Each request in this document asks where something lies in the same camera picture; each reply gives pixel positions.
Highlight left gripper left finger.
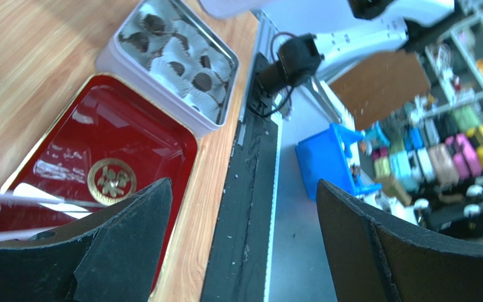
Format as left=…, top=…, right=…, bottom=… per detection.
left=0, top=178, right=173, bottom=301

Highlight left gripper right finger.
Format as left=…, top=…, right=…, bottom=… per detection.
left=316, top=180, right=483, bottom=301

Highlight red lacquer tray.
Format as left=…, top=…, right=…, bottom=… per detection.
left=0, top=75, right=197, bottom=291

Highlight pink handled metal tongs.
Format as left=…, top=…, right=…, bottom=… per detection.
left=0, top=184, right=105, bottom=242

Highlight dark chocolate piece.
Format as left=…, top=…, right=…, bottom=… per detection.
left=141, top=14, right=166, bottom=35
left=199, top=55, right=211, bottom=69
left=126, top=31, right=149, bottom=53
left=169, top=61, right=186, bottom=77
left=174, top=33, right=189, bottom=51
left=192, top=72, right=213, bottom=92

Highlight silver tin with paper cups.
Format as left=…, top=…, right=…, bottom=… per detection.
left=96, top=1, right=240, bottom=138

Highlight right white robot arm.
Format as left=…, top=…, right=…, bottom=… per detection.
left=200, top=0, right=470, bottom=94

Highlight blue plastic bin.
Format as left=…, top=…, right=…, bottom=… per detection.
left=295, top=123, right=382, bottom=201

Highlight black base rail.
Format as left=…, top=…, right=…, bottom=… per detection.
left=200, top=53, right=280, bottom=301

